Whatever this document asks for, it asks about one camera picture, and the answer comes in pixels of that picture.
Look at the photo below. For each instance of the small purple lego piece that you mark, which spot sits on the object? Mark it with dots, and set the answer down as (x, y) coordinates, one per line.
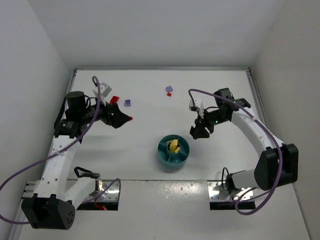
(127, 103)

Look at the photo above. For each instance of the lavender lego brick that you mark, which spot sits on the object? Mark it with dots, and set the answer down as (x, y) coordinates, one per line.
(169, 89)

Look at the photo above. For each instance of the small yellow lego brick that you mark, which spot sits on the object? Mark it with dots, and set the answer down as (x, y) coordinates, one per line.
(174, 143)

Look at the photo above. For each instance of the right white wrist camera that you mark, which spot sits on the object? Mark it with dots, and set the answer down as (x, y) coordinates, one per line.
(196, 105)

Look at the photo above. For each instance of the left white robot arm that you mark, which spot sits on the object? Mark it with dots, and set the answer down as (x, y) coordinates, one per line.
(52, 206)

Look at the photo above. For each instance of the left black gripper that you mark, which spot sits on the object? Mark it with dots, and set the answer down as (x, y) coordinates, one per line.
(109, 113)

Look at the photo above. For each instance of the metal base plate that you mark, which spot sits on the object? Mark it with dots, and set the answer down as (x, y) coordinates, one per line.
(216, 193)
(107, 193)

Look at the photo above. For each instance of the red curved lego piece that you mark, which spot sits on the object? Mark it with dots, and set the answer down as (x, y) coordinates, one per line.
(114, 99)

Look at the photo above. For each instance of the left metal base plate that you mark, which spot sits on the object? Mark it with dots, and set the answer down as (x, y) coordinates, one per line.
(107, 193)

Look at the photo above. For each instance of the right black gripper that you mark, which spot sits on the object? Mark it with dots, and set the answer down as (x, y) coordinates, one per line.
(205, 124)

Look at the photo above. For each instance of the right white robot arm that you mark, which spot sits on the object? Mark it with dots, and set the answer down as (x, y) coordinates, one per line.
(278, 162)

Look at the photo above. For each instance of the teal divided round container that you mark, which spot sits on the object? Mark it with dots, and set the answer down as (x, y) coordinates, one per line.
(169, 161)

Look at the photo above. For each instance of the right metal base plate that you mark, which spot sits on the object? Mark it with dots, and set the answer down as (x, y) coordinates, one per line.
(216, 193)

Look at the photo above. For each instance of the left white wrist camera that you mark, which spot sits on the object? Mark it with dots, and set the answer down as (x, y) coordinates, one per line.
(105, 89)

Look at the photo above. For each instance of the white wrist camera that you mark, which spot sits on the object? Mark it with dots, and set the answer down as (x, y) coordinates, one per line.
(196, 105)
(105, 89)

